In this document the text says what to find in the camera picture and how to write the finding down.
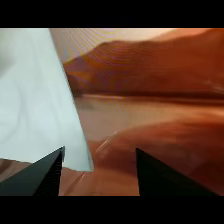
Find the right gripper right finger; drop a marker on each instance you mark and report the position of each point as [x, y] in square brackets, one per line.
[160, 180]

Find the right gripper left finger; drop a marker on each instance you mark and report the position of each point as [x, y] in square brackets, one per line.
[40, 178]

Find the white garment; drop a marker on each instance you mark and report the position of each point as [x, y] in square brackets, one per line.
[33, 100]

